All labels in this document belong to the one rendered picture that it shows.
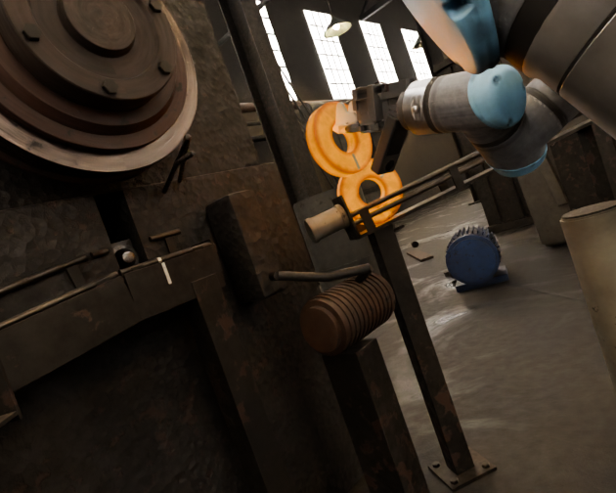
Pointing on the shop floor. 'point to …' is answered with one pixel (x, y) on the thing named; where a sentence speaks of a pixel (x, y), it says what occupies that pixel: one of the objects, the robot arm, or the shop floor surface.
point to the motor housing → (364, 380)
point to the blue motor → (474, 258)
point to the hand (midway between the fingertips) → (337, 130)
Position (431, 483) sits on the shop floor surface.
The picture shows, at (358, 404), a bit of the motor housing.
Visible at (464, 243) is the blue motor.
